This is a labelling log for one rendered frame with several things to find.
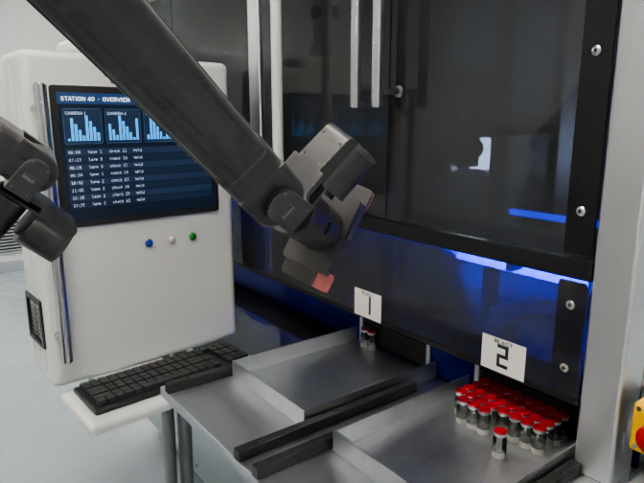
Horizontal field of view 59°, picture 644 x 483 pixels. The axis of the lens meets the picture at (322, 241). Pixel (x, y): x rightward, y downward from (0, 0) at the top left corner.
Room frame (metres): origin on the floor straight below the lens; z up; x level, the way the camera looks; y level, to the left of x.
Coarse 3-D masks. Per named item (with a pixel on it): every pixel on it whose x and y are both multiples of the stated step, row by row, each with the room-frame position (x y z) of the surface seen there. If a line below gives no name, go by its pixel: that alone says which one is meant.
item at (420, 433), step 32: (448, 384) 1.00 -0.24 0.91; (384, 416) 0.90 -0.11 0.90; (416, 416) 0.94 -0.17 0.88; (448, 416) 0.94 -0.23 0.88; (352, 448) 0.80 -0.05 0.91; (384, 448) 0.83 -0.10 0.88; (416, 448) 0.83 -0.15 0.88; (448, 448) 0.83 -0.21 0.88; (480, 448) 0.83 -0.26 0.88; (512, 448) 0.83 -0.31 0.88; (384, 480) 0.74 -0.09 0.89; (416, 480) 0.75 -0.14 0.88; (448, 480) 0.75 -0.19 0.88; (480, 480) 0.75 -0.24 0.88; (512, 480) 0.75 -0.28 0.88
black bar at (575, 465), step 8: (568, 464) 0.77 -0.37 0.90; (576, 464) 0.77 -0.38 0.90; (552, 472) 0.74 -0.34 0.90; (560, 472) 0.75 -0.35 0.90; (568, 472) 0.75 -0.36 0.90; (576, 472) 0.76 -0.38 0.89; (544, 480) 0.73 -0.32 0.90; (552, 480) 0.73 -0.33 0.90; (560, 480) 0.73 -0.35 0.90; (568, 480) 0.75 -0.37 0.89
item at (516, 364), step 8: (488, 336) 0.91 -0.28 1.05; (488, 344) 0.91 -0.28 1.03; (496, 344) 0.90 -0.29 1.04; (504, 344) 0.89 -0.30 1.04; (512, 344) 0.87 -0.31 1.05; (488, 352) 0.91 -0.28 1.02; (496, 352) 0.90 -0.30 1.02; (504, 352) 0.88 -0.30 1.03; (512, 352) 0.87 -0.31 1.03; (520, 352) 0.86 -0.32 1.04; (488, 360) 0.91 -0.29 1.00; (504, 360) 0.88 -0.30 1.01; (512, 360) 0.87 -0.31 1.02; (520, 360) 0.86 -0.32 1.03; (496, 368) 0.89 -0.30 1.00; (512, 368) 0.87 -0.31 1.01; (520, 368) 0.86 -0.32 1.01; (512, 376) 0.87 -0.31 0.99; (520, 376) 0.86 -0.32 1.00
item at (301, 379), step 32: (288, 352) 1.19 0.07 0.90; (320, 352) 1.23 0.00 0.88; (352, 352) 1.23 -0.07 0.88; (384, 352) 1.23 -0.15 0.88; (256, 384) 1.03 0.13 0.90; (288, 384) 1.06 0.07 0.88; (320, 384) 1.06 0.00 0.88; (352, 384) 1.06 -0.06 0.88; (384, 384) 1.01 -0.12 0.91; (288, 416) 0.94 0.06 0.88
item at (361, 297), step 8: (360, 288) 1.18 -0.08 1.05; (360, 296) 1.18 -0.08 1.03; (368, 296) 1.16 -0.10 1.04; (376, 296) 1.14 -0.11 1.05; (360, 304) 1.18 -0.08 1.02; (368, 304) 1.16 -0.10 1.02; (376, 304) 1.14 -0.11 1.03; (360, 312) 1.18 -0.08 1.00; (368, 312) 1.16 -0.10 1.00; (376, 312) 1.14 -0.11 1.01; (376, 320) 1.14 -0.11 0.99
